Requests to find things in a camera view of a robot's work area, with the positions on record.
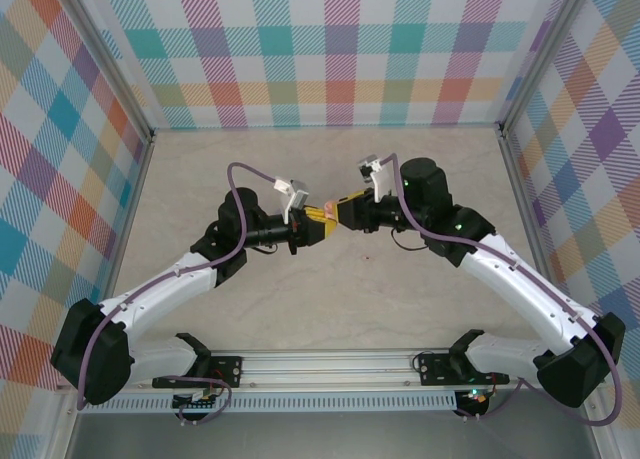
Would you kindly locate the pink round charging case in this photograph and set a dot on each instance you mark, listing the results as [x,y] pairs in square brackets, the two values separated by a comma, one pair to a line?
[330,210]

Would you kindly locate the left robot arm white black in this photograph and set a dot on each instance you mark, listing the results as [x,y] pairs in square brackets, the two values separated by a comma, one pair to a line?
[160,291]

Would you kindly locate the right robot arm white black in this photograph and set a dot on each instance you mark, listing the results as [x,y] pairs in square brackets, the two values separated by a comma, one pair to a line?
[520,289]

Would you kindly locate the grey metal shelf panel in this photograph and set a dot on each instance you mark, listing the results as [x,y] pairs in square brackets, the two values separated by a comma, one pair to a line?
[325,436]

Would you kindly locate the small circuit board with LED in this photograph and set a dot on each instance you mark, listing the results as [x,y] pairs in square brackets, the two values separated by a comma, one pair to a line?
[475,399]

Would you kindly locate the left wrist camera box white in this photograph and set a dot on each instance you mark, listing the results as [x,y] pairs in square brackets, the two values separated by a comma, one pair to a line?
[295,194]

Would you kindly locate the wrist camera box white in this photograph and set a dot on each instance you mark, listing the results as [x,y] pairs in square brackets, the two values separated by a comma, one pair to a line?
[377,174]
[295,194]

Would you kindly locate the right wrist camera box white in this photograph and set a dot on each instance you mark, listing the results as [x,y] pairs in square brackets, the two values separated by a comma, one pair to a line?
[377,174]

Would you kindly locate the aluminium side rail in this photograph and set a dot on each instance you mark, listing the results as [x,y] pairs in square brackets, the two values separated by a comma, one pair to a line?
[131,214]
[527,219]

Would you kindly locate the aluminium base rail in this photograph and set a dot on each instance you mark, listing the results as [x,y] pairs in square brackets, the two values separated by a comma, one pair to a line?
[325,366]

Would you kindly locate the aluminium frame post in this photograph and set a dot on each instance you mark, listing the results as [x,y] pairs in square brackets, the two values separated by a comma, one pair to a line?
[542,59]
[107,61]

